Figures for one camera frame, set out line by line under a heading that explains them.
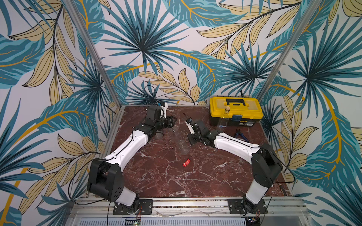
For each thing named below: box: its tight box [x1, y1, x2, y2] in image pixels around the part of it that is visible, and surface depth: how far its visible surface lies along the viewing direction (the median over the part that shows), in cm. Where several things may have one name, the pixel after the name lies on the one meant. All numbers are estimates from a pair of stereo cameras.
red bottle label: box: [182, 158, 191, 168], surface depth 91 cm
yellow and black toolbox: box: [208, 96, 264, 127], surface depth 99 cm
